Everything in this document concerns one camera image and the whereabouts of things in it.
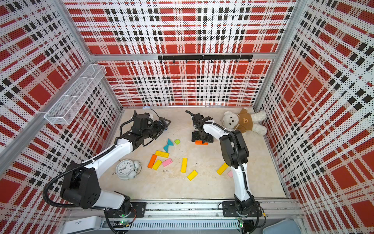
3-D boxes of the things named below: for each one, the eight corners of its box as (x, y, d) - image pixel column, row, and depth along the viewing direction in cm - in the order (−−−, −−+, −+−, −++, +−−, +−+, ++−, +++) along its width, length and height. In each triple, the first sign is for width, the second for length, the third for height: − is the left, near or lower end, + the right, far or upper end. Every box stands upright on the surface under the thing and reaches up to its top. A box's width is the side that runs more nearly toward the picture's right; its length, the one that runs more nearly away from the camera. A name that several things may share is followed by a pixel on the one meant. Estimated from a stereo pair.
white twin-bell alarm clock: (114, 179, 85) (111, 177, 82) (121, 162, 93) (118, 159, 89) (139, 179, 85) (137, 177, 82) (143, 161, 92) (141, 159, 89)
